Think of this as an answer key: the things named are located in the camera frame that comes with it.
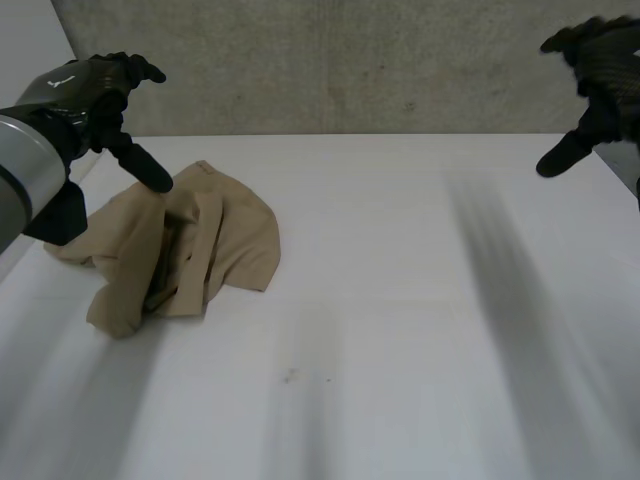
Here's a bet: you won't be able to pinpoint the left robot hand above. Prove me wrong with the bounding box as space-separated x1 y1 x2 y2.
15 51 175 194

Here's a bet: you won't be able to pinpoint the beige shorts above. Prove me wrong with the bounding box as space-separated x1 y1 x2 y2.
43 160 282 341

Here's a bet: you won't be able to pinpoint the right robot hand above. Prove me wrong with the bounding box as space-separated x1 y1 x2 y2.
535 15 640 178

